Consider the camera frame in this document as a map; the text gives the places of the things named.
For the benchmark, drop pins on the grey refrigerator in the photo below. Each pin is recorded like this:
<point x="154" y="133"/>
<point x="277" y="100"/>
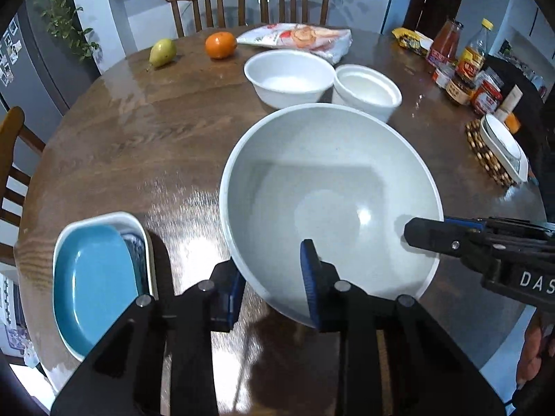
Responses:
<point x="34" y="60"/>

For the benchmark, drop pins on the cluster of fridge magnets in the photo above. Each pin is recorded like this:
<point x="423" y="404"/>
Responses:
<point x="9" y="52"/>

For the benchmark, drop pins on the small white-lidded jar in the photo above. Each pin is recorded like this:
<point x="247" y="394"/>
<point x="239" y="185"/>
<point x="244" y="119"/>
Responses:
<point x="443" y="77"/>

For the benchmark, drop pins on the orange mandarin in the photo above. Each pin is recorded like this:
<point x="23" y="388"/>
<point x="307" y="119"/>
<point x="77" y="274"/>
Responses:
<point x="221" y="45"/>

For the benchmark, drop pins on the brown sauce jar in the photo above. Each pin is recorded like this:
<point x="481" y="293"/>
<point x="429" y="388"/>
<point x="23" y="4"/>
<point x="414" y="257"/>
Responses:
<point x="459" y="92"/>

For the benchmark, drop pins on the cream bottle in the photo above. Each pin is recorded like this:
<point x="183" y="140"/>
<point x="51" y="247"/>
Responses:
<point x="509" y="102"/>

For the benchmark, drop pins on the yellow-capped oil bottle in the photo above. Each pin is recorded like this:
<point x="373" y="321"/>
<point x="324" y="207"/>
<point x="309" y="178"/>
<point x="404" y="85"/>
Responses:
<point x="475" y="54"/>

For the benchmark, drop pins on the small orange fruit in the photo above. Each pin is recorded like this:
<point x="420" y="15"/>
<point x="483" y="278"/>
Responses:
<point x="513" y="123"/>

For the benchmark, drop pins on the small white rimmed bowl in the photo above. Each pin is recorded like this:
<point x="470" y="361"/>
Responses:
<point x="501" y="138"/>

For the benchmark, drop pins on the white snack bag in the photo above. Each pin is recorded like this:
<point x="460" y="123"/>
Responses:
<point x="299" y="39"/>

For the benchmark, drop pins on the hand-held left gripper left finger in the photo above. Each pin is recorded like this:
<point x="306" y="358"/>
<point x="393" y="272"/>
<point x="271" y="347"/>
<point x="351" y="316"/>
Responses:
<point x="234" y="286"/>

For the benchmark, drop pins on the yellow snack packet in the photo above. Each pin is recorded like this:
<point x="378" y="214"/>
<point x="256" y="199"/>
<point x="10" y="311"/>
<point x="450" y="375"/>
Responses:
<point x="412" y="41"/>

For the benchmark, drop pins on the medium white bowl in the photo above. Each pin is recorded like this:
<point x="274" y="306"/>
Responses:
<point x="288" y="78"/>

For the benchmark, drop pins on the blue patterned square plate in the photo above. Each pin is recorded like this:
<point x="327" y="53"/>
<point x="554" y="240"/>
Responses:
<point x="148" y="251"/>

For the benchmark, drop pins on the large grey bowl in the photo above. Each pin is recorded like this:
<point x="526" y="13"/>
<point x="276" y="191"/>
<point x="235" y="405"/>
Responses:
<point x="325" y="182"/>

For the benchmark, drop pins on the red sauce jar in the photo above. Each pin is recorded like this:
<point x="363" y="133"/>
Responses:
<point x="486" y="97"/>

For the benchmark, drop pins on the trailing green plant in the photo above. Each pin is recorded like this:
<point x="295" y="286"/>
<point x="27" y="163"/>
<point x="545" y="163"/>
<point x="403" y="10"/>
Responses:
<point x="69" y="17"/>

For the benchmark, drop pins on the red sauce bottle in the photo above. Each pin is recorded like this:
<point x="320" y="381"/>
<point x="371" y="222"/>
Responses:
<point x="444" y="45"/>

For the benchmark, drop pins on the green pear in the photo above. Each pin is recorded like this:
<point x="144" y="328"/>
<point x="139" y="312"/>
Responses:
<point x="162" y="52"/>

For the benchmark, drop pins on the white straight-sided rimmed bowl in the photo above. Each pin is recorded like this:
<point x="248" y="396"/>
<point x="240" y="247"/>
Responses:
<point x="366" y="91"/>

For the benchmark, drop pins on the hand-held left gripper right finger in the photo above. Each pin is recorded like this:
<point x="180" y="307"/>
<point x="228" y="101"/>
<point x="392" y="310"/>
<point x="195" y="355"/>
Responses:
<point x="310" y="277"/>

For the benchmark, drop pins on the beaded wooden trivet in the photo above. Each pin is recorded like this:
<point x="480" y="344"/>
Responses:
<point x="481" y="151"/>

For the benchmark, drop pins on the patterned rectangular dish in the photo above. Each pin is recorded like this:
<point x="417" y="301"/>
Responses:
<point x="518" y="167"/>

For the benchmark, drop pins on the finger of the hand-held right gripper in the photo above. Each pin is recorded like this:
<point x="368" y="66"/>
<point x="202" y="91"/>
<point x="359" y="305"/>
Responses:
<point x="433" y="236"/>
<point x="464" y="223"/>

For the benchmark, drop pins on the person's right hand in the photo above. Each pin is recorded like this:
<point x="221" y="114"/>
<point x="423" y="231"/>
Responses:
<point x="531" y="355"/>

